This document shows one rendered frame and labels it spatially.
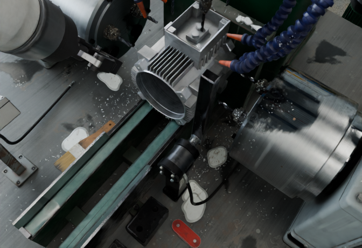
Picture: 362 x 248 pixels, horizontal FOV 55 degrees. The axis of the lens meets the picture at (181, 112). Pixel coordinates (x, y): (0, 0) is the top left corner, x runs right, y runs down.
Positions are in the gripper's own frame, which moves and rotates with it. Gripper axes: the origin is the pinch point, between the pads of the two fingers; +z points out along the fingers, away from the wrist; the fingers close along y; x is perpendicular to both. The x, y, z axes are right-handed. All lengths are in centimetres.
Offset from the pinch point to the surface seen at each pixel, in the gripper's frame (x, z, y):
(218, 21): -21.5, 18.5, -8.2
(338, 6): -85, 137, -21
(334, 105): -16.9, 11.9, -39.7
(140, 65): -2.7, 12.1, -0.2
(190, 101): -2.0, 16.0, -13.9
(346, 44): -48, 72, -35
